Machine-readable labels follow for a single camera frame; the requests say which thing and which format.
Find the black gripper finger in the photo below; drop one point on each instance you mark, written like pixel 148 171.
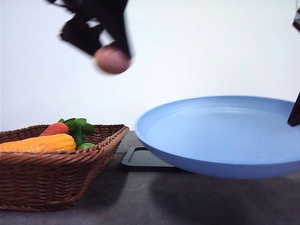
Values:
pixel 296 22
pixel 294 118

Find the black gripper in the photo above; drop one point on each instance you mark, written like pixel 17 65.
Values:
pixel 112 14

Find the brown egg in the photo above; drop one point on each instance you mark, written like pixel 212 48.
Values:
pixel 112 60

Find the light blue round plate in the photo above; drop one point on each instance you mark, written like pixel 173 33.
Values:
pixel 227 137

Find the brown woven wicker basket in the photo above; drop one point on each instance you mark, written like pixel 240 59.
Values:
pixel 58 181

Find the orange toy carrot with leaves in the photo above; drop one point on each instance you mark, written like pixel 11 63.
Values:
pixel 77 128

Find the green toy vegetable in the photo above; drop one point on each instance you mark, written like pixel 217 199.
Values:
pixel 86 145

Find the yellow toy corn cob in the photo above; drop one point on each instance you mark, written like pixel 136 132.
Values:
pixel 52 142

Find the dark green rectangular tray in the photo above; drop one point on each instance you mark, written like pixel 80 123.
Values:
pixel 142 157

